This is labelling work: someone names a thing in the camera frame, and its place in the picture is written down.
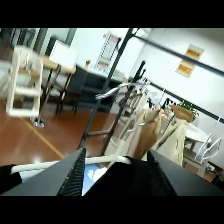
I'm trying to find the brown paper bag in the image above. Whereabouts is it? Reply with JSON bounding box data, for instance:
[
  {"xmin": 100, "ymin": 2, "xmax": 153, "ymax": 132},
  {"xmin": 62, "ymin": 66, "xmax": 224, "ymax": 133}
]
[{"xmin": 132, "ymin": 109, "xmax": 163, "ymax": 162}]

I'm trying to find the white wooden shelf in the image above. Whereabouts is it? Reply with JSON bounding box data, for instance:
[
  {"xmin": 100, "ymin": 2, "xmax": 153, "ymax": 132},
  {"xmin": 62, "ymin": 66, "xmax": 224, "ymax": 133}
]
[{"xmin": 5, "ymin": 44, "xmax": 45, "ymax": 118}]

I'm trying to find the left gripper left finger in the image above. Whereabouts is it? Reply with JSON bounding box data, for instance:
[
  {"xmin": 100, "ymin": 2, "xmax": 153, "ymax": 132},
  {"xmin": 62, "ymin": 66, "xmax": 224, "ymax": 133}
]
[{"xmin": 1, "ymin": 147, "xmax": 87, "ymax": 197}]

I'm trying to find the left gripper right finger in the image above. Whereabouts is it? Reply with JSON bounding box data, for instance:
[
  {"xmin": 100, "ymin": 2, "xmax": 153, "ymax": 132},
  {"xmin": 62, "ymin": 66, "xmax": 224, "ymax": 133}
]
[{"xmin": 146, "ymin": 149, "xmax": 224, "ymax": 197}]

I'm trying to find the black clothes rack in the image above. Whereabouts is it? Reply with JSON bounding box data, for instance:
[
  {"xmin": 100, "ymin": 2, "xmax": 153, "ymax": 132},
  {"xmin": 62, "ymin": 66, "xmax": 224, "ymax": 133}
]
[{"xmin": 77, "ymin": 27, "xmax": 224, "ymax": 158}]

